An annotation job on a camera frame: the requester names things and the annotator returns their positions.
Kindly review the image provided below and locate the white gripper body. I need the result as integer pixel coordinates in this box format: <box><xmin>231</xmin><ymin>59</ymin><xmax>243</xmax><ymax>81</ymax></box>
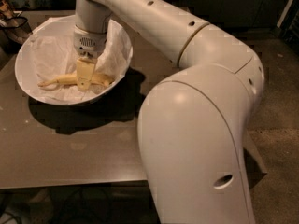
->
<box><xmin>73</xmin><ymin>26</ymin><xmax>107</xmax><ymax>59</ymax></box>

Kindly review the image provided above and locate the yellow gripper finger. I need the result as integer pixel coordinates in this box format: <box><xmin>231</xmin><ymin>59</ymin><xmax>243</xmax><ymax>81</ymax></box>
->
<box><xmin>76</xmin><ymin>57</ymin><xmax>95</xmax><ymax>91</ymax></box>

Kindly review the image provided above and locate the yellow banana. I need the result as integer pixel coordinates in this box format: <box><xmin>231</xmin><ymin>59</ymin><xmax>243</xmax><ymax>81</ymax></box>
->
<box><xmin>38</xmin><ymin>72</ymin><xmax>115</xmax><ymax>90</ymax></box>

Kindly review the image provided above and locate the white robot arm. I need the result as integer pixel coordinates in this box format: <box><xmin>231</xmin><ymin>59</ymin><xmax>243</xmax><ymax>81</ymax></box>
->
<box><xmin>92</xmin><ymin>0</ymin><xmax>264</xmax><ymax>224</ymax></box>

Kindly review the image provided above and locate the white bowl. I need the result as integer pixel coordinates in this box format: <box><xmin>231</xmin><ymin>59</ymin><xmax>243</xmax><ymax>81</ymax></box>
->
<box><xmin>14</xmin><ymin>14</ymin><xmax>134</xmax><ymax>106</ymax></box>

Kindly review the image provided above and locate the white crumpled paper liner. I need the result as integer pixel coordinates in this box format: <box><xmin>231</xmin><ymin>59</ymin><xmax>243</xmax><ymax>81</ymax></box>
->
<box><xmin>30</xmin><ymin>16</ymin><xmax>133</xmax><ymax>105</ymax></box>

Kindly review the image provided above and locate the white shoe under table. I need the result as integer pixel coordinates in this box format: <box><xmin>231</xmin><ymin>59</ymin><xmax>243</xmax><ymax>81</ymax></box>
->
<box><xmin>0</xmin><ymin>188</ymin><xmax>53</xmax><ymax>224</ymax></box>

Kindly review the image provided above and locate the dark bag with strap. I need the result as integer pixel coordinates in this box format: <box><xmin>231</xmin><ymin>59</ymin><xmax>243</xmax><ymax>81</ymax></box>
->
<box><xmin>0</xmin><ymin>0</ymin><xmax>32</xmax><ymax>53</ymax></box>

